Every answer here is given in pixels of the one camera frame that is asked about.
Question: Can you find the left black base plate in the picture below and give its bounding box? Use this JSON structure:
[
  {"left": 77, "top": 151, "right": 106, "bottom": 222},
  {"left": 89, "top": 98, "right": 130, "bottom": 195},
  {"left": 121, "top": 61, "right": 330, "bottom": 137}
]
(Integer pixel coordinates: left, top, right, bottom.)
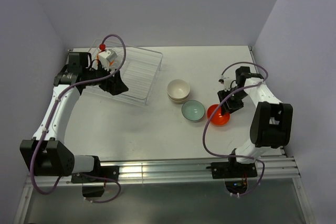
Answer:
[{"left": 71, "top": 165, "right": 120, "bottom": 184}]

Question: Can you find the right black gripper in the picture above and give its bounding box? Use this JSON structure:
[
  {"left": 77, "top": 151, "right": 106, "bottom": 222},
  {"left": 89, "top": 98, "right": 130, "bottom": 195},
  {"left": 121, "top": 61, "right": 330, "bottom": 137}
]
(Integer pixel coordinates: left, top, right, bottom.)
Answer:
[{"left": 217, "top": 88, "right": 248, "bottom": 116}]

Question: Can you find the aluminium mounting rail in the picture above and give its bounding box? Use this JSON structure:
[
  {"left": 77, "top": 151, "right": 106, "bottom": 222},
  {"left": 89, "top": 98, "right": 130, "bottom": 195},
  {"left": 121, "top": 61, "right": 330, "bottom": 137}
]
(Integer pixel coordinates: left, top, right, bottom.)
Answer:
[{"left": 25, "top": 155, "right": 301, "bottom": 185}]

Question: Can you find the clear wire dish rack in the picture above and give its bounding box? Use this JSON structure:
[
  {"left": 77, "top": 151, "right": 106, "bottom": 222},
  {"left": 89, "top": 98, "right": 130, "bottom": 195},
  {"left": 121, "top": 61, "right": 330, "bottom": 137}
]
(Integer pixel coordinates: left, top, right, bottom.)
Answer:
[{"left": 84, "top": 45, "right": 163, "bottom": 105}]

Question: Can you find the purple cable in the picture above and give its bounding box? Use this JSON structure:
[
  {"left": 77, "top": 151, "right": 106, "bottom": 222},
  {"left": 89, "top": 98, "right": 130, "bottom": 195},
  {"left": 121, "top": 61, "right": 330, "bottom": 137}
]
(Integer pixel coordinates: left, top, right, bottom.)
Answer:
[
  {"left": 30, "top": 34, "right": 127, "bottom": 204},
  {"left": 202, "top": 61, "right": 269, "bottom": 197}
]

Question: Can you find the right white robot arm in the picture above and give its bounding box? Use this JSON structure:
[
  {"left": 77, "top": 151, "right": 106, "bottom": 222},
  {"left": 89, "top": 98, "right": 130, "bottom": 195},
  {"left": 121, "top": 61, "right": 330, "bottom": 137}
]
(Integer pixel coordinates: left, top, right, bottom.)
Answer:
[{"left": 217, "top": 66, "right": 293, "bottom": 177}]

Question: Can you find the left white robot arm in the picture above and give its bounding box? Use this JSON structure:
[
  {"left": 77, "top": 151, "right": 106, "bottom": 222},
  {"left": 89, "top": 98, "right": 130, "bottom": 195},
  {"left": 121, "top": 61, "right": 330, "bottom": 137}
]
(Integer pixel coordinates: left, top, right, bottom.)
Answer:
[{"left": 19, "top": 49, "right": 129, "bottom": 182}]

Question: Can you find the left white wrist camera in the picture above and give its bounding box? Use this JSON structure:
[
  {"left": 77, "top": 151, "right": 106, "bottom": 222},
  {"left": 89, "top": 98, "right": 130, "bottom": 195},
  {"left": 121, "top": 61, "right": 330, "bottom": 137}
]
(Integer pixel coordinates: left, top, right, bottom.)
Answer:
[{"left": 97, "top": 44, "right": 120, "bottom": 71}]

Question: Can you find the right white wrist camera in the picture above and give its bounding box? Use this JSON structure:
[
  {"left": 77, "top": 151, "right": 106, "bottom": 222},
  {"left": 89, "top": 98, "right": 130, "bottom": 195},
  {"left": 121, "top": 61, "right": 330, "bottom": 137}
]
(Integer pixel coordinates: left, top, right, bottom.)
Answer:
[{"left": 218, "top": 76, "right": 236, "bottom": 91}]

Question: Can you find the white orange bowl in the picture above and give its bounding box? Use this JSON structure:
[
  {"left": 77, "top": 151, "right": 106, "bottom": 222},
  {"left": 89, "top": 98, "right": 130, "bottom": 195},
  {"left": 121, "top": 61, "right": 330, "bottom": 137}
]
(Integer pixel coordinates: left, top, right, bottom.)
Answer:
[{"left": 98, "top": 50, "right": 118, "bottom": 70}]

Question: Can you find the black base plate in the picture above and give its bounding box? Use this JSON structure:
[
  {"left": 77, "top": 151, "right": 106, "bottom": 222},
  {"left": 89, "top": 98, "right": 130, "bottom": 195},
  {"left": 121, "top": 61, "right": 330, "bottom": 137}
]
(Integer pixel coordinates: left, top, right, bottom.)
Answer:
[
  {"left": 71, "top": 165, "right": 120, "bottom": 184},
  {"left": 206, "top": 162, "right": 258, "bottom": 179}
]

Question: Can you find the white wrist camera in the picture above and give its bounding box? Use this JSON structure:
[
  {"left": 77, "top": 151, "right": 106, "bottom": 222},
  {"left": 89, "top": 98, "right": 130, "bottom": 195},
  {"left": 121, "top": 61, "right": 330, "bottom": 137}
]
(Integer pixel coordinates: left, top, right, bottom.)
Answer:
[
  {"left": 97, "top": 44, "right": 120, "bottom": 71},
  {"left": 218, "top": 76, "right": 236, "bottom": 91}
]

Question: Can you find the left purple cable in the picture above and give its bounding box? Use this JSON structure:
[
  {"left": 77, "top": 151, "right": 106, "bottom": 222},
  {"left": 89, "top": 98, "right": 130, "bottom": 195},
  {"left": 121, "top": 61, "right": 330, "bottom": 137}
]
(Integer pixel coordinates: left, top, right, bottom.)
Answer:
[{"left": 30, "top": 34, "right": 127, "bottom": 204}]

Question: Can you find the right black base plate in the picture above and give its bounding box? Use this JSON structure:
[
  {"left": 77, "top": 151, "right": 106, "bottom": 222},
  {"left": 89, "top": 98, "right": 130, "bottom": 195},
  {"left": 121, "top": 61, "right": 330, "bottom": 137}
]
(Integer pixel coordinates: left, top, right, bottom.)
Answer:
[{"left": 206, "top": 162, "right": 258, "bottom": 179}]

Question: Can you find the cream bowl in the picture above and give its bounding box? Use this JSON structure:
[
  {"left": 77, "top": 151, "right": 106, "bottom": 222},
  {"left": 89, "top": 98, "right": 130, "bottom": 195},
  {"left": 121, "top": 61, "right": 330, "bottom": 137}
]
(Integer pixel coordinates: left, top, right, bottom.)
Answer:
[
  {"left": 168, "top": 94, "right": 188, "bottom": 104},
  {"left": 167, "top": 79, "right": 191, "bottom": 99}
]

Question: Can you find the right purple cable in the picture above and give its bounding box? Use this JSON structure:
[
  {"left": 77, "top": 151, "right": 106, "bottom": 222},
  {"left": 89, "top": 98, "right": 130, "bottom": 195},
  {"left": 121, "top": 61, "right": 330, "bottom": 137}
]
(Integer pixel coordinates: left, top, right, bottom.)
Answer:
[{"left": 202, "top": 61, "right": 269, "bottom": 197}]

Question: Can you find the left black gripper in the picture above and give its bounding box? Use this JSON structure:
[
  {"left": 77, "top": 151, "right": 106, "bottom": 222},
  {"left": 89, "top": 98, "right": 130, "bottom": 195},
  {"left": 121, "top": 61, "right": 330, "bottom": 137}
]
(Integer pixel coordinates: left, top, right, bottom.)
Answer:
[{"left": 83, "top": 60, "right": 128, "bottom": 95}]

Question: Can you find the light green bowl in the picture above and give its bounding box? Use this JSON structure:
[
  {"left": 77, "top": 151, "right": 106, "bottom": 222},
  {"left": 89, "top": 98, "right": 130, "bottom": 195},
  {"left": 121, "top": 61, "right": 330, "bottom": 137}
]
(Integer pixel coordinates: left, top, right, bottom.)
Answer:
[{"left": 181, "top": 100, "right": 205, "bottom": 122}]

